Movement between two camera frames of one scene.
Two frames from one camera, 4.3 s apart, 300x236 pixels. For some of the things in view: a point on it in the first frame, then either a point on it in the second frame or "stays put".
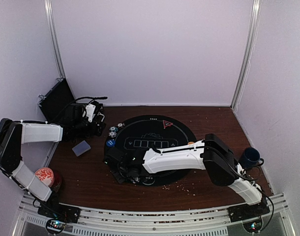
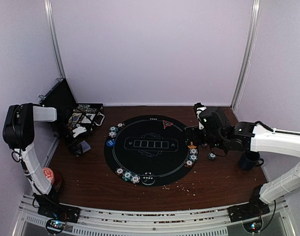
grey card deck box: x=81 y=148 stays put
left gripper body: x=80 y=128 -> x=71 y=142
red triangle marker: x=166 y=124 stays put
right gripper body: x=120 y=178 -> x=211 y=139
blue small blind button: x=110 y=142 stays put
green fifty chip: x=112 y=128 stays put
